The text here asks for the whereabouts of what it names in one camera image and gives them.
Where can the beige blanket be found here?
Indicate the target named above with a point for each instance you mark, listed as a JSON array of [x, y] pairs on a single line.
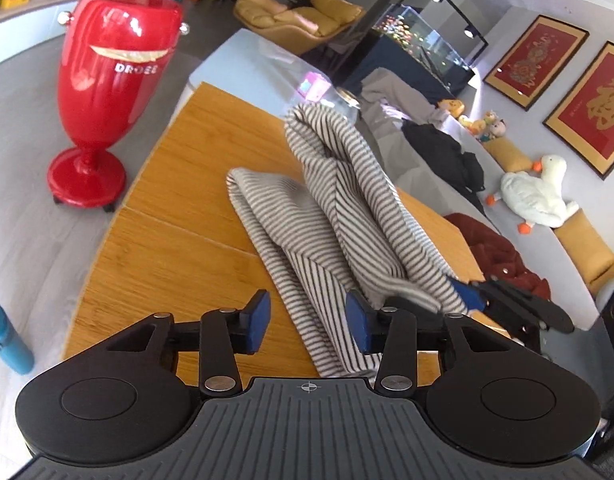
[[392, 90]]

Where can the grey sofa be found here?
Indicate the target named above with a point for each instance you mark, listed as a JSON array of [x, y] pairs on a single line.
[[532, 245]]

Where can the red garment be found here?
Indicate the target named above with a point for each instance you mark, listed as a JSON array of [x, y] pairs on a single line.
[[492, 250]]

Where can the small yellow cushion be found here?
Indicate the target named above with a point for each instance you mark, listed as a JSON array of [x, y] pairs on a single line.
[[509, 156]]

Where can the blue water bottle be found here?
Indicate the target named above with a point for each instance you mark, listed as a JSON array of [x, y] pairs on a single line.
[[9, 340]]

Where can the red framed calligraphy picture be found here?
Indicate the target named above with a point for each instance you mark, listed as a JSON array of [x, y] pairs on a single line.
[[594, 110]]

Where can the striped garment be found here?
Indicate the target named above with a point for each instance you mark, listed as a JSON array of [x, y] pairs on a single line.
[[337, 210]]

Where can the white goose plush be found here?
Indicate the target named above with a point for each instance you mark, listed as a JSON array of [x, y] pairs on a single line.
[[532, 190]]

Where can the white television cabinet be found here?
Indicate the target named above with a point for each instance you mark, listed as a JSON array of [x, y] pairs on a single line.
[[17, 40]]

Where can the black fish tank stand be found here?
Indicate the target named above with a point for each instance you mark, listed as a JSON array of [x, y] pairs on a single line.
[[372, 65]]

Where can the glass fish tank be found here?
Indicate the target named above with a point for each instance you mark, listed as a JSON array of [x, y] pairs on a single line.
[[417, 35]]

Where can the yellow plush toy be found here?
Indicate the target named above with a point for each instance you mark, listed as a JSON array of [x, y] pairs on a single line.
[[450, 106]]

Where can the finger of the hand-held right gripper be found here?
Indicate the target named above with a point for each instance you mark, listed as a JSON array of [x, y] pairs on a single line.
[[469, 296], [527, 342]]

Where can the large yellow cushion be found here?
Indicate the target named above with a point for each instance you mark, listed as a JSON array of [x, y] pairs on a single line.
[[587, 250]]

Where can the black tank light frame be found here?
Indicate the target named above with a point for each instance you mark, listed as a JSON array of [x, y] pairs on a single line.
[[452, 2]]

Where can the red framed floral picture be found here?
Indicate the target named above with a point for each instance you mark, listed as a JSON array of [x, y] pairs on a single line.
[[534, 62]]

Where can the small plush dolls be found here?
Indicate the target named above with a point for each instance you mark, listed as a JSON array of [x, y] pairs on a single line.
[[487, 125]]

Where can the black clothing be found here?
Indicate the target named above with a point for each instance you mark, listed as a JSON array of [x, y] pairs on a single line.
[[437, 150]]

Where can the white coffee table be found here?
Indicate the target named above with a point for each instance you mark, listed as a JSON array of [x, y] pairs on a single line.
[[247, 60]]

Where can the red goblet-shaped stand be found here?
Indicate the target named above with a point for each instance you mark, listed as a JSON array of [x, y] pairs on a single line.
[[112, 85]]

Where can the yellow armchair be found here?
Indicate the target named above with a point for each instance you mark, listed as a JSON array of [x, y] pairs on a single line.
[[287, 15]]

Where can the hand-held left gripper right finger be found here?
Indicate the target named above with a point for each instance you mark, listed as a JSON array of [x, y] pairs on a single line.
[[362, 325]]

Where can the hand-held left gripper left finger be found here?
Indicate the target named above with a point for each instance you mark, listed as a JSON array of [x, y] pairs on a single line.
[[257, 320]]

